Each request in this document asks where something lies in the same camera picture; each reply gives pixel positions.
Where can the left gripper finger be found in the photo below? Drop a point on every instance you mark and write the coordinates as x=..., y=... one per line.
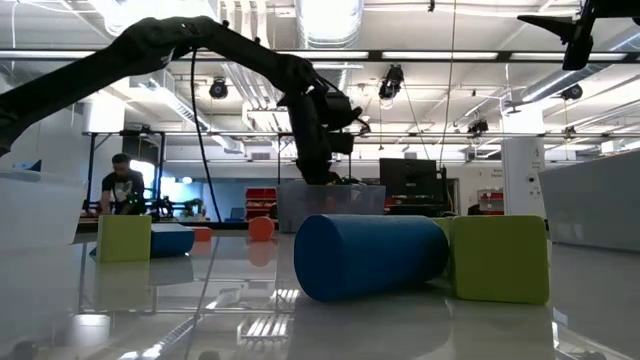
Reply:
x=316, y=167

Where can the white column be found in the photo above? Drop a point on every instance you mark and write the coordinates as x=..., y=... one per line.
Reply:
x=522, y=170

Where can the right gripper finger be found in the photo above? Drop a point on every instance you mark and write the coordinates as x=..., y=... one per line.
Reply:
x=555, y=25
x=579, y=47

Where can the black monitor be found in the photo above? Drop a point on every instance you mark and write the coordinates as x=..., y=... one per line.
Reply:
x=407, y=177

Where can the black metal frame rig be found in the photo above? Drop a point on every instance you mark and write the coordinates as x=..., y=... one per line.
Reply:
x=278, y=160
x=162, y=170

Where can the clear plastic bin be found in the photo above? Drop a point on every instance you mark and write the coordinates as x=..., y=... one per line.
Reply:
x=595, y=205
x=40, y=210
x=360, y=210

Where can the green foam cube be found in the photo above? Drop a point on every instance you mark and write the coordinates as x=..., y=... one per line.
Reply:
x=124, y=239

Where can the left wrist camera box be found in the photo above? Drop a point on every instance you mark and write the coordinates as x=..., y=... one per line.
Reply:
x=342, y=110

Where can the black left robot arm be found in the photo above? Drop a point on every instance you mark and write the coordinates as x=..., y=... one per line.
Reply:
x=150, y=45

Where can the white ceiling duct pipe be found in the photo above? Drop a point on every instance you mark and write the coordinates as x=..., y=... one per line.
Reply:
x=175, y=107

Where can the orange foam block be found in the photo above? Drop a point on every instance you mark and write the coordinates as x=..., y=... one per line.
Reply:
x=202, y=234

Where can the black ceiling spotlight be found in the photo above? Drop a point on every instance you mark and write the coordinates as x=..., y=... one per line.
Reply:
x=218, y=89
x=478, y=126
x=571, y=92
x=391, y=82

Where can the red bin shelf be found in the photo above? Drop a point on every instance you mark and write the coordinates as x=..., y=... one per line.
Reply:
x=491, y=202
x=260, y=200

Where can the black overhead light bar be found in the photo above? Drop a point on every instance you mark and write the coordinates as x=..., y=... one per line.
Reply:
x=440, y=55

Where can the orange foam cylinder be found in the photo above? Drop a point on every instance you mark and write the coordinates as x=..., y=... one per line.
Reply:
x=261, y=229

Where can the small background robot arm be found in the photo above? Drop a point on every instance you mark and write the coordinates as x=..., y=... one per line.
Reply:
x=190, y=207

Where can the blue foam cube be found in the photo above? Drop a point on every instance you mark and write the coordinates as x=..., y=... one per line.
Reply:
x=172, y=242

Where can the silver ventilation duct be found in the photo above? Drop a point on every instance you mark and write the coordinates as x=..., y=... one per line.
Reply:
x=327, y=20

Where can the green foam block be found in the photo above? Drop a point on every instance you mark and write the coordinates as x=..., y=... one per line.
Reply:
x=444, y=227
x=500, y=260

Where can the person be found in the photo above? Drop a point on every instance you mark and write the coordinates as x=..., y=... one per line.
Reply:
x=122, y=187

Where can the blue foam cylinder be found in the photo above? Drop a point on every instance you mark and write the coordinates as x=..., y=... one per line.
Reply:
x=370, y=255

